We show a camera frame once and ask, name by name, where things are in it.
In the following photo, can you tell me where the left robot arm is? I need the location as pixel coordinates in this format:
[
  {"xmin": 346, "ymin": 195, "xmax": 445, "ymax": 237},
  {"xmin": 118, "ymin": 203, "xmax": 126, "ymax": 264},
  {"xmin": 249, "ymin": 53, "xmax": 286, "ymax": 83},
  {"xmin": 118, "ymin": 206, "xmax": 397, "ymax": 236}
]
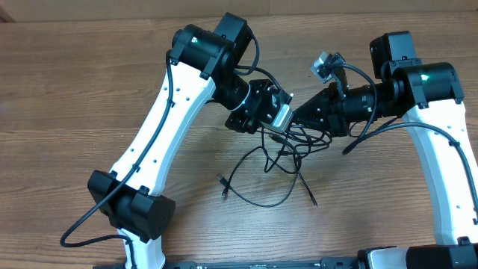
[{"xmin": 87, "ymin": 13, "xmax": 293, "ymax": 268}]

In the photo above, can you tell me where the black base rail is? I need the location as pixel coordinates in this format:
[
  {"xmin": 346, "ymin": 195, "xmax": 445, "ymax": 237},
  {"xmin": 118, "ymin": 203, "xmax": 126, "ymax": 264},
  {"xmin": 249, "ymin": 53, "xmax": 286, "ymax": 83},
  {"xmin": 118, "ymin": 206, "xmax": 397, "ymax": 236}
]
[{"xmin": 93, "ymin": 256, "xmax": 425, "ymax": 269}]

